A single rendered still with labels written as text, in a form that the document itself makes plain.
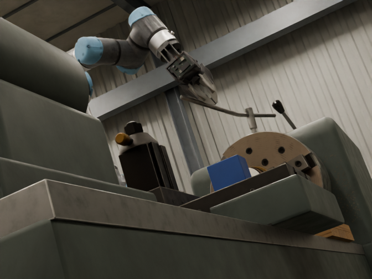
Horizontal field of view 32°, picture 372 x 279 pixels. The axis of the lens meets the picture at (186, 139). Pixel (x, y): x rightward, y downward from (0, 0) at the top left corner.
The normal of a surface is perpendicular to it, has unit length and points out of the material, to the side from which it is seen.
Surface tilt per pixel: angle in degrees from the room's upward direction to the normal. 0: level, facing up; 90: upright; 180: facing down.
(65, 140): 90
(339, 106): 90
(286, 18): 90
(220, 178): 90
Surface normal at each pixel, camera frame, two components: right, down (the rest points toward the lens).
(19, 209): -0.38, -0.18
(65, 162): 0.88, -0.38
